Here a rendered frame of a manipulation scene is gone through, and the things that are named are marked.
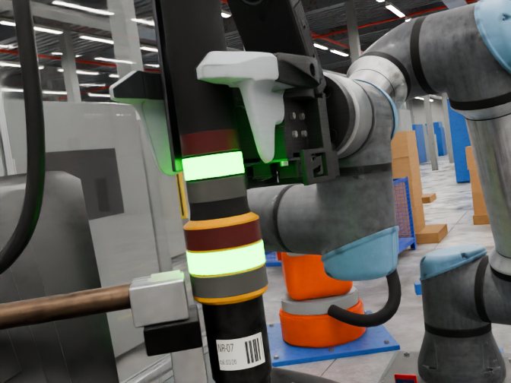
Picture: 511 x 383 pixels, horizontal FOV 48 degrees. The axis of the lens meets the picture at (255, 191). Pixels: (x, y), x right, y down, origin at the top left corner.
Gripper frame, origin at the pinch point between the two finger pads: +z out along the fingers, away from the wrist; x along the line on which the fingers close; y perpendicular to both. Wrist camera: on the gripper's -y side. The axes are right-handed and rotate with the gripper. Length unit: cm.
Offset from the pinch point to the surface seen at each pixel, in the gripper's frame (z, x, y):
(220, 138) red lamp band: -1.7, -1.6, 3.8
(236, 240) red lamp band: -1.4, -2.0, 9.3
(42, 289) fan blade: -0.1, 11.6, 11.4
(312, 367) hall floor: -326, 142, 148
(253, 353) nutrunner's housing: -1.9, -1.8, 15.7
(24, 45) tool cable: 2.8, 6.8, -2.4
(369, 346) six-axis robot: -360, 111, 144
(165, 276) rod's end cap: -0.4, 2.2, 10.9
